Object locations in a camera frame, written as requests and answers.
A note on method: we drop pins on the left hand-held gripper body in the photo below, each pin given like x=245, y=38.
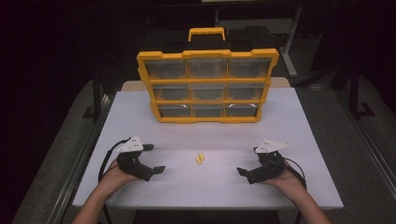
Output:
x=132, y=145

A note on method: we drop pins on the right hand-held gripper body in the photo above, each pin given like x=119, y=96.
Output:
x=271, y=145

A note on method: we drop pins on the clear plastic drawer bin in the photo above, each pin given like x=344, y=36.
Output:
x=207, y=91

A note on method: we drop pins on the yellow black organizer case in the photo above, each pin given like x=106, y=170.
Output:
x=207, y=54

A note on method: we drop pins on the person's left hand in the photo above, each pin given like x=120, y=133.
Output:
x=113, y=179

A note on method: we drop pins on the person's right hand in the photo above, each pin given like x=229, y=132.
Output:
x=288, y=183

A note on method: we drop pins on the black metal stand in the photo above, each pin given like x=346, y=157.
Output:
x=355, y=93
x=96, y=96

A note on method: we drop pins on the grey metal stand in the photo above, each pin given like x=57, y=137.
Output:
x=291, y=53

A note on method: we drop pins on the aluminium rail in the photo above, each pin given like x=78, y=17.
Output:
x=79, y=161
x=367, y=137

